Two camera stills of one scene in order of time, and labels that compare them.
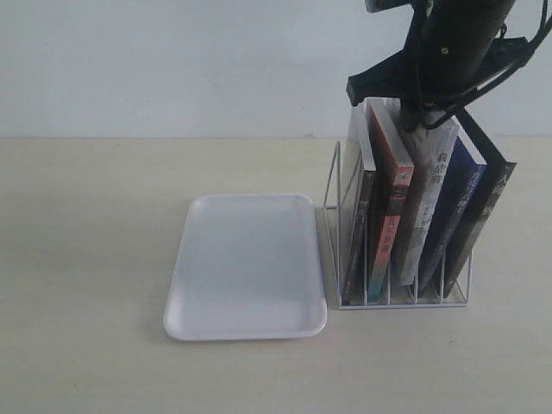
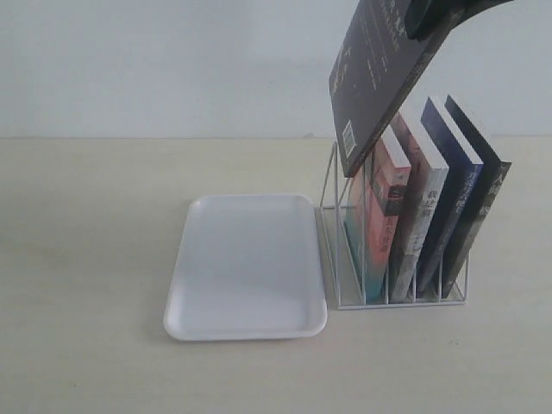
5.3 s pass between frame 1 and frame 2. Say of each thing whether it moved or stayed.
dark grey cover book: moved
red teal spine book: stayed
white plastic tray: stayed
